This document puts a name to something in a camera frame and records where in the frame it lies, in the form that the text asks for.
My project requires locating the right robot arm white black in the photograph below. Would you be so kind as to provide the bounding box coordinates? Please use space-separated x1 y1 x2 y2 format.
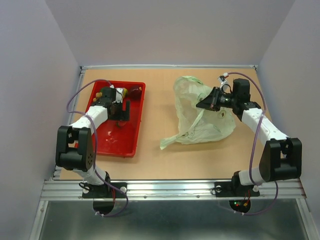
196 75 302 198

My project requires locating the aluminium rail frame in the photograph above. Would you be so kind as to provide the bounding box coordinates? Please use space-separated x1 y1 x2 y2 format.
30 66 319 240

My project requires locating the fake peach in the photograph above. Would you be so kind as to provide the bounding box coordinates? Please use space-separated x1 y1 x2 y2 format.
115 120 127 128

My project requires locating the dark red fake plum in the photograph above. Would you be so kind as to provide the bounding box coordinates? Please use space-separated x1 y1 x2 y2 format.
128 85 143 100

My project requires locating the pale green plastic bag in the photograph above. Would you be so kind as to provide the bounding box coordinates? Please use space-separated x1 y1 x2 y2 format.
160 76 236 150

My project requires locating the yellow green fake mango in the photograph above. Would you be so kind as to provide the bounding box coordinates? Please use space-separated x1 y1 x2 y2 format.
123 88 128 98

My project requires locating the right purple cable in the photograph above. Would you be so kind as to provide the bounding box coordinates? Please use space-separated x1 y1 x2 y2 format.
224 71 279 217

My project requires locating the fake longan bunch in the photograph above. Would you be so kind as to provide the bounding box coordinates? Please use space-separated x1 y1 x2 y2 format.
93 92 102 102

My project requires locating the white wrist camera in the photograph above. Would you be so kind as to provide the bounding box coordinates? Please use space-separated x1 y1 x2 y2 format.
114 87 124 104
218 72 230 91

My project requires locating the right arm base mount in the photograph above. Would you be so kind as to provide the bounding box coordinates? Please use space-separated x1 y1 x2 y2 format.
211 181 260 199

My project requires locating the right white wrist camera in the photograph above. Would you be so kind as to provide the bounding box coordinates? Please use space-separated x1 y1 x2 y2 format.
218 72 230 91

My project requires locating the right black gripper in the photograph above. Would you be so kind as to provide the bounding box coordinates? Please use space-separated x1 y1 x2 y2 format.
195 86 237 112

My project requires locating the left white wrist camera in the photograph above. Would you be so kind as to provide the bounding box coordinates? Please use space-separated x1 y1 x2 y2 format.
114 87 124 104

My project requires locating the red plastic tray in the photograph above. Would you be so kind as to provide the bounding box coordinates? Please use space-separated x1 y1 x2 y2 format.
97 80 146 158

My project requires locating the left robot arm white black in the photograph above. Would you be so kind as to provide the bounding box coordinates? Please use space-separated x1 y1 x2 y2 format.
55 85 131 197

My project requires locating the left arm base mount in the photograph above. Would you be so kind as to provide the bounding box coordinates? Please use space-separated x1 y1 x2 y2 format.
78 181 125 199

